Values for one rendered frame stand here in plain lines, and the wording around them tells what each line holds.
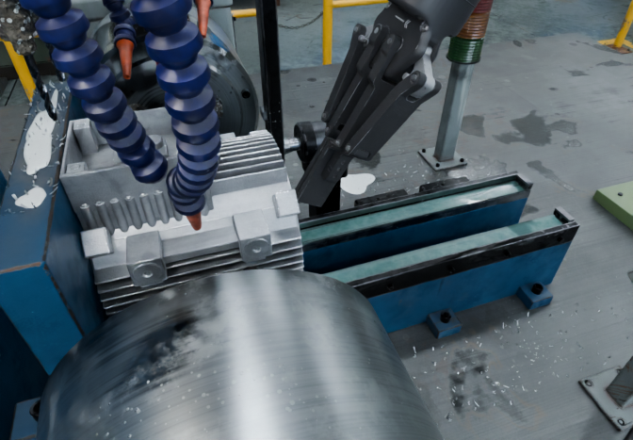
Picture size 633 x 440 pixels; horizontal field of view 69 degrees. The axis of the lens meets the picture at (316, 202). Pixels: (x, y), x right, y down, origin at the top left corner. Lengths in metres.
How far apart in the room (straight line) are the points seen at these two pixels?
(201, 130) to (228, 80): 0.46
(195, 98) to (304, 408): 0.15
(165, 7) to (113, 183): 0.27
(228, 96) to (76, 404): 0.50
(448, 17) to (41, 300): 0.37
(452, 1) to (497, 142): 0.79
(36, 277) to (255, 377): 0.19
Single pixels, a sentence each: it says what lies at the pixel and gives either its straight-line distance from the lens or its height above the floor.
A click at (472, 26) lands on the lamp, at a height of 1.10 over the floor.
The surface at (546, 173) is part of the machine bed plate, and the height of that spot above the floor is 0.80.
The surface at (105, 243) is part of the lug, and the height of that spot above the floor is 1.08.
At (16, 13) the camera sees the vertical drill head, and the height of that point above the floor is 1.27.
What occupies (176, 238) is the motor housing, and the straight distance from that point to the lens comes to 0.46.
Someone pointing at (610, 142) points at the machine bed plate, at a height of 0.80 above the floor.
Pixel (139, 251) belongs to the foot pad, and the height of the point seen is 1.08.
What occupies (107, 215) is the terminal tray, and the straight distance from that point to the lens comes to 0.46.
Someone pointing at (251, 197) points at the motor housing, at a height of 1.08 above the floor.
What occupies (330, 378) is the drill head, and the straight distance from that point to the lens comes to 0.25.
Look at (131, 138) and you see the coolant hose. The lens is 0.29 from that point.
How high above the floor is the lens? 1.37
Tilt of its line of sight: 40 degrees down
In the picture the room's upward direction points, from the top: straight up
